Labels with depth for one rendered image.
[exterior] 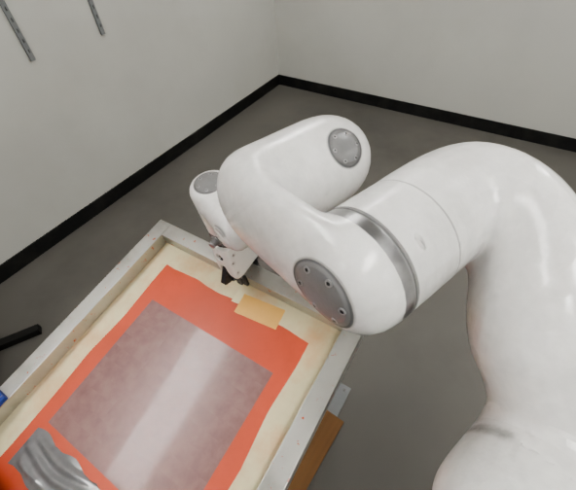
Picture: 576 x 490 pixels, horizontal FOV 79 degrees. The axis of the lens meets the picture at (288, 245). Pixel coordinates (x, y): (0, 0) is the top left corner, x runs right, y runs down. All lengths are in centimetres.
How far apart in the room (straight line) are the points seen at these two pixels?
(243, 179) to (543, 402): 23
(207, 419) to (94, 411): 23
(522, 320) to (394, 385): 171
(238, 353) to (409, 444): 124
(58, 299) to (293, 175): 240
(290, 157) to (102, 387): 69
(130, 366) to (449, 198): 73
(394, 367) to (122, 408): 144
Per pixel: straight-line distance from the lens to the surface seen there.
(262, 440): 72
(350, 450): 182
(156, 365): 82
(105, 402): 85
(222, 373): 76
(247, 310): 79
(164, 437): 77
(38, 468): 88
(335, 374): 69
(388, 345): 202
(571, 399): 27
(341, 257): 20
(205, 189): 58
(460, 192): 25
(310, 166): 28
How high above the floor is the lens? 177
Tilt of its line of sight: 48 degrees down
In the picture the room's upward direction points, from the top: 4 degrees counter-clockwise
